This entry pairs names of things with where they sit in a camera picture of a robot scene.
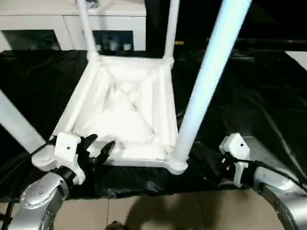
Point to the white plastic table top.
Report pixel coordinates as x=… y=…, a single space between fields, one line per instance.
x=120 y=131

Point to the white plastic table leg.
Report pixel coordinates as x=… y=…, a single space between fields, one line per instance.
x=208 y=72
x=87 y=28
x=19 y=122
x=171 y=28

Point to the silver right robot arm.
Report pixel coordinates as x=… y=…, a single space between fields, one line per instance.
x=280 y=196

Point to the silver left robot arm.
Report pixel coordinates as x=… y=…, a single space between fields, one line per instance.
x=40 y=196

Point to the black plastic mat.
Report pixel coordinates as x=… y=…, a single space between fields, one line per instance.
x=251 y=95

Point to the black metal table leg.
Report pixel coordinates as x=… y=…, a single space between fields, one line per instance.
x=7 y=213

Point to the white cabinet with glass doors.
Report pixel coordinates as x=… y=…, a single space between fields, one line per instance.
x=48 y=24

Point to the white flat panel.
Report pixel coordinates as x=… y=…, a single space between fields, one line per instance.
x=297 y=58

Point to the tan label tag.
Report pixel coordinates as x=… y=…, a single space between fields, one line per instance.
x=179 y=43

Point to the grey crumpled bag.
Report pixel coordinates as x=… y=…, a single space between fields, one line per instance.
x=92 y=3

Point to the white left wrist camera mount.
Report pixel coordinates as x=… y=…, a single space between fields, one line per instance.
x=68 y=151

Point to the black metal frame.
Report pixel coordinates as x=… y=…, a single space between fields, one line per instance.
x=263 y=43

